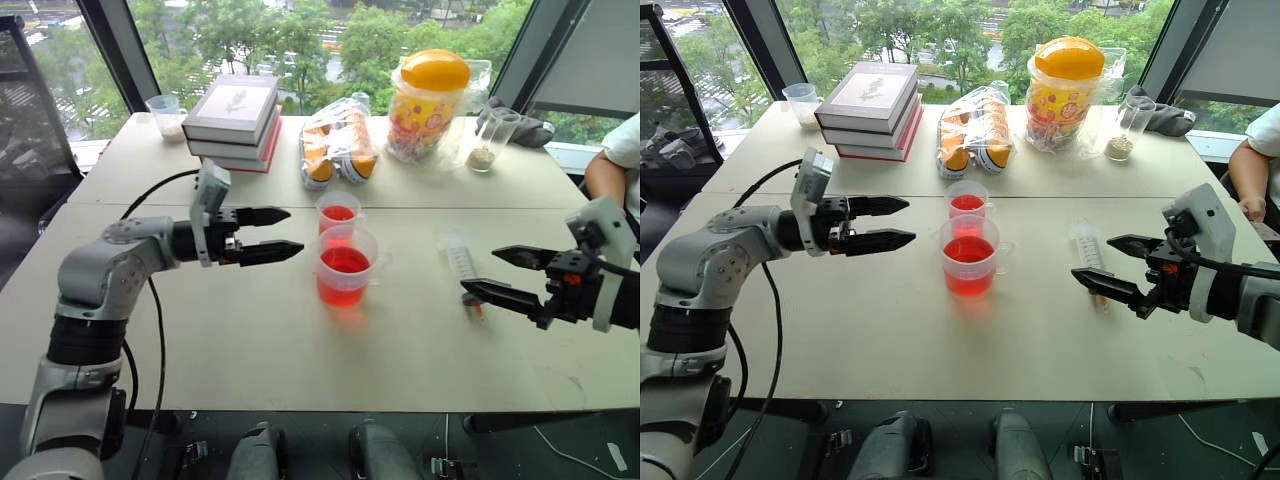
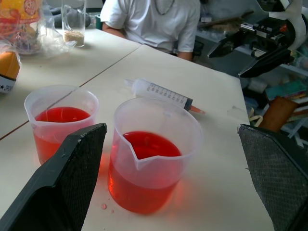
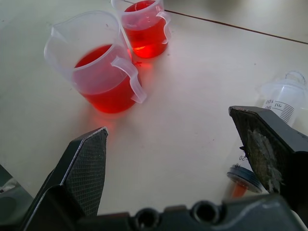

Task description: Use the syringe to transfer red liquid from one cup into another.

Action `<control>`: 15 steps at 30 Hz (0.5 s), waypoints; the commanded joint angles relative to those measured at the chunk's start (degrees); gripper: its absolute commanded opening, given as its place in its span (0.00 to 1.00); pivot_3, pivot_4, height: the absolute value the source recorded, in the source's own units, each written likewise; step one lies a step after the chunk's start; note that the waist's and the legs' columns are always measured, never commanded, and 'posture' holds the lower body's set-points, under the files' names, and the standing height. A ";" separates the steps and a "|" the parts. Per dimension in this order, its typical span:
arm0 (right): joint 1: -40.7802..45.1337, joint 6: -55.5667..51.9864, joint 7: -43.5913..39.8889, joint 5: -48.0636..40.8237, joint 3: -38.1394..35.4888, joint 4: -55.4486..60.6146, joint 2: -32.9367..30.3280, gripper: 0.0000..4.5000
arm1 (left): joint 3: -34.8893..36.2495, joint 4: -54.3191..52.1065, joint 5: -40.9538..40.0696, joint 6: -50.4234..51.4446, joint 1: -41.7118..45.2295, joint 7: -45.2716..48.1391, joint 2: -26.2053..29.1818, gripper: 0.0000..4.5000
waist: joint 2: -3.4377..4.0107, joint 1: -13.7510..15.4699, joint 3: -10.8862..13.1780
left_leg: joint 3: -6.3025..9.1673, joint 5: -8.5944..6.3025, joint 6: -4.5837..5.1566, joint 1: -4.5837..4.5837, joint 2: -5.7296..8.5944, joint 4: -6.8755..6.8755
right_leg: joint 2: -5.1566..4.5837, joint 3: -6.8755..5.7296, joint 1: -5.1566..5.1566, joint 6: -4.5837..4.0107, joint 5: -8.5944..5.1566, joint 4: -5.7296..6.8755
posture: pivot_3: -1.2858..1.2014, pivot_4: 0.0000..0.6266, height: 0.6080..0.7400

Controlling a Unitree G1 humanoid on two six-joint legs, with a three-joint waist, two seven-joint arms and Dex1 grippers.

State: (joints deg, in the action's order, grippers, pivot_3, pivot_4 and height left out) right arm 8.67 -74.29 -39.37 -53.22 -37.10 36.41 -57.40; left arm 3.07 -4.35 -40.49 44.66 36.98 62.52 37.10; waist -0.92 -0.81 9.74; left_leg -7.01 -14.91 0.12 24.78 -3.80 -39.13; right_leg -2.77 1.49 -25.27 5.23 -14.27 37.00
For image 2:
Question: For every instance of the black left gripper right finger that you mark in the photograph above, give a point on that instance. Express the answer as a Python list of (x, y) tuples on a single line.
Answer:
[(279, 175)]

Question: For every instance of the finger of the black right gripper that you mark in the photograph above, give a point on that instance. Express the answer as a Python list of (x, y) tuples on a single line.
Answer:
[(267, 62), (226, 45)]

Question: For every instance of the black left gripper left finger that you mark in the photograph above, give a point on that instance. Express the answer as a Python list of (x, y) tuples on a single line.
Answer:
[(60, 183)]

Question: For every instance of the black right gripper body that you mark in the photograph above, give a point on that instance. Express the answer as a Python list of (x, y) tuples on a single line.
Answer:
[(269, 33)]

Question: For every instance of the beaker with red liquid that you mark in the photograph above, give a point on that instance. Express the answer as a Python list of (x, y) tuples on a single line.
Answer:
[(48, 142), (146, 183)]

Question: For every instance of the large clear plastic syringe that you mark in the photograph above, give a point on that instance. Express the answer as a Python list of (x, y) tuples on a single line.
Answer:
[(158, 92)]

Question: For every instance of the brown wooden stick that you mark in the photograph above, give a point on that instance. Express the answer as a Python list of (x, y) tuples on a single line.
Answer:
[(223, 21)]

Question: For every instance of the green book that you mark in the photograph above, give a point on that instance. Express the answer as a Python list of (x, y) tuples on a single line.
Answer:
[(288, 90)]

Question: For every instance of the brown cardboard tube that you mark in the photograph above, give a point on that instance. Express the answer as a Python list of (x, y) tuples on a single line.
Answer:
[(276, 113)]

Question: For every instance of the person in white t-shirt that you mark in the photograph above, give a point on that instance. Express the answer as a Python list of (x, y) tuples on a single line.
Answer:
[(156, 21)]

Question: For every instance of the orange rounded object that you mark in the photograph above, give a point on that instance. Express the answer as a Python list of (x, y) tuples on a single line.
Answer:
[(8, 65)]

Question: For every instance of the glass mug with grains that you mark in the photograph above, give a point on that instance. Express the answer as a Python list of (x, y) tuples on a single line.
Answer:
[(74, 36)]

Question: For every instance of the clear plastic bag with snacks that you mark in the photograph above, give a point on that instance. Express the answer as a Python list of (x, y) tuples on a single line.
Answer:
[(26, 26)]

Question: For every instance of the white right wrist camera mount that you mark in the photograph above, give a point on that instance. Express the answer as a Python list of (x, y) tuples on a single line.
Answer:
[(298, 26)]

